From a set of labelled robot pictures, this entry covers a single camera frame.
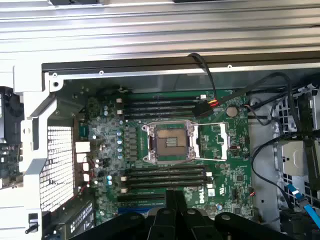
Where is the thin metal locking lever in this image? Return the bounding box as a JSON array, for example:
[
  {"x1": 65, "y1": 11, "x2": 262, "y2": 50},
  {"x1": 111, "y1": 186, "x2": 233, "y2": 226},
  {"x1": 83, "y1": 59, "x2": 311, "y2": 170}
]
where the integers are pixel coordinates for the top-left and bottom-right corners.
[
  {"x1": 197, "y1": 121, "x2": 229, "y2": 126},
  {"x1": 194, "y1": 156, "x2": 228, "y2": 161}
]

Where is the silver CPU socket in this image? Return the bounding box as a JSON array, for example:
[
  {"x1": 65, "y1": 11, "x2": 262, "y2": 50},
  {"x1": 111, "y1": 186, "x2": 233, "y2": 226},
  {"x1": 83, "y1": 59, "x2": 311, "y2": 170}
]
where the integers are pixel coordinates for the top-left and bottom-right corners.
[{"x1": 141, "y1": 119, "x2": 198, "y2": 166}]

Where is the silver power supply with label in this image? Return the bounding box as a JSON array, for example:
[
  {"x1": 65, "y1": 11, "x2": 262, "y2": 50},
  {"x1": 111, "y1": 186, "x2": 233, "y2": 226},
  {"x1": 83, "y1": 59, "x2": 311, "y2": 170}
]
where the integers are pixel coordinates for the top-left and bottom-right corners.
[{"x1": 56, "y1": 199, "x2": 97, "y2": 240}]

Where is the blue expansion slot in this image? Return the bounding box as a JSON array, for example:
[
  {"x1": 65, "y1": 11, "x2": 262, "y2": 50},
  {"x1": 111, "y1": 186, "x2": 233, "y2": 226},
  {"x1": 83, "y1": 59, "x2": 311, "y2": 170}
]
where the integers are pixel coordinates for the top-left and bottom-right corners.
[{"x1": 117, "y1": 206, "x2": 151, "y2": 216}]

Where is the black wire with power connector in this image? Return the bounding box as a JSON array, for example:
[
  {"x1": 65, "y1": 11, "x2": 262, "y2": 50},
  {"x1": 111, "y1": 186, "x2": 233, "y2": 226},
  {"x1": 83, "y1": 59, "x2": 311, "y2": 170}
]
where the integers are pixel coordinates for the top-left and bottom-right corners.
[{"x1": 193, "y1": 71, "x2": 305, "y2": 136}]

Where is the long black expansion slot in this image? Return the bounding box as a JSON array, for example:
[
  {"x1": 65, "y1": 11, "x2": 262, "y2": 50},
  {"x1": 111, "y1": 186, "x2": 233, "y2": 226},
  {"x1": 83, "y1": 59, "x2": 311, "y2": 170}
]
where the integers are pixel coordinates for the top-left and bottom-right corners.
[{"x1": 116, "y1": 194, "x2": 166, "y2": 204}]

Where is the small black clip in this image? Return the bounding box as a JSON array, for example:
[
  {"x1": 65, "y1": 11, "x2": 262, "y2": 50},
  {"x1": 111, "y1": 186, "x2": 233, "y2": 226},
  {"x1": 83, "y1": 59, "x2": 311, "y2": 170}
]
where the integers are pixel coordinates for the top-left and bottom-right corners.
[{"x1": 24, "y1": 212, "x2": 39, "y2": 235}]

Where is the grey metal disk bay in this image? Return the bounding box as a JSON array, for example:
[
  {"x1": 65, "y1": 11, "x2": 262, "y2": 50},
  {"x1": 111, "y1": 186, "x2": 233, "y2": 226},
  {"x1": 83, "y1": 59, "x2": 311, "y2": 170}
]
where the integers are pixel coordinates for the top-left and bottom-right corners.
[{"x1": 273, "y1": 84, "x2": 320, "y2": 216}]

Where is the looped black wire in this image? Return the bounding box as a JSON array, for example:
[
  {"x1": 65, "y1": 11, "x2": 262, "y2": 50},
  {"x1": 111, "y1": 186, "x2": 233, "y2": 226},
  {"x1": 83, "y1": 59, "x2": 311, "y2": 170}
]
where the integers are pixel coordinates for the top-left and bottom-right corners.
[{"x1": 250, "y1": 133, "x2": 301, "y2": 208}]

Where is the green Dell motherboard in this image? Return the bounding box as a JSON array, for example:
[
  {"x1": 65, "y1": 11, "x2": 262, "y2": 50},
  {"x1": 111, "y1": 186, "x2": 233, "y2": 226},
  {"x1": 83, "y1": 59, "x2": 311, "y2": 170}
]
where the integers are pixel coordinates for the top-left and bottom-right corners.
[{"x1": 77, "y1": 89, "x2": 253, "y2": 226}]

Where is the black wire over case wall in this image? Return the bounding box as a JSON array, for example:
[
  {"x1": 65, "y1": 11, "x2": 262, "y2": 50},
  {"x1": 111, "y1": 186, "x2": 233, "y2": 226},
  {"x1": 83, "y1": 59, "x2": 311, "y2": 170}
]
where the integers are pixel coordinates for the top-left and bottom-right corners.
[{"x1": 187, "y1": 52, "x2": 218, "y2": 101}]

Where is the open metal PC case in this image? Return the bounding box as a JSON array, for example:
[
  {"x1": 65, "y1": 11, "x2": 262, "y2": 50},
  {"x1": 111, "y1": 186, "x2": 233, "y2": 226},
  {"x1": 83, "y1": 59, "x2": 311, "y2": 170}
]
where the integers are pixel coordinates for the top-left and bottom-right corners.
[{"x1": 19, "y1": 51, "x2": 320, "y2": 240}]

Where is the black RAM slot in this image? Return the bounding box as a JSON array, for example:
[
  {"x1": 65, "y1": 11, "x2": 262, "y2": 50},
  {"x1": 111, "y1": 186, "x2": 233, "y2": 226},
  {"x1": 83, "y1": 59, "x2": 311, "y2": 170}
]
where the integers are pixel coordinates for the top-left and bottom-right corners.
[
  {"x1": 123, "y1": 95, "x2": 203, "y2": 102},
  {"x1": 123, "y1": 112, "x2": 196, "y2": 119},
  {"x1": 123, "y1": 101, "x2": 202, "y2": 107},
  {"x1": 121, "y1": 173, "x2": 213, "y2": 180},
  {"x1": 124, "y1": 167, "x2": 209, "y2": 174},
  {"x1": 124, "y1": 178, "x2": 210, "y2": 186},
  {"x1": 120, "y1": 184, "x2": 214, "y2": 194},
  {"x1": 123, "y1": 106, "x2": 196, "y2": 113}
]

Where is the silver rear port block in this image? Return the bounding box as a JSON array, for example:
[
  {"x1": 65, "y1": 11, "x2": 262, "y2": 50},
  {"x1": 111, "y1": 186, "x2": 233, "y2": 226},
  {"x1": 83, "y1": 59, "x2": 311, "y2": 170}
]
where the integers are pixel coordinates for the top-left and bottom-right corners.
[{"x1": 74, "y1": 140, "x2": 91, "y2": 182}]

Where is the blue flat disk wire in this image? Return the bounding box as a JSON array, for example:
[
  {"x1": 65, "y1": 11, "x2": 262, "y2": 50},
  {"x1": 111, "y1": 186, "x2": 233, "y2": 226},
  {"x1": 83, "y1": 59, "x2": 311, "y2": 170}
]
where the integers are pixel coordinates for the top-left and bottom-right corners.
[{"x1": 286, "y1": 183, "x2": 317, "y2": 222}]

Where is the silver socket cover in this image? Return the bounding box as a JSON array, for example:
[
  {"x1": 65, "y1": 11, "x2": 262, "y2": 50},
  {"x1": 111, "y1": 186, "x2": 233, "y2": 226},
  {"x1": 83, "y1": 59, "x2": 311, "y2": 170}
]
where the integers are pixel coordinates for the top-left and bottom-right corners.
[{"x1": 193, "y1": 122, "x2": 230, "y2": 161}]

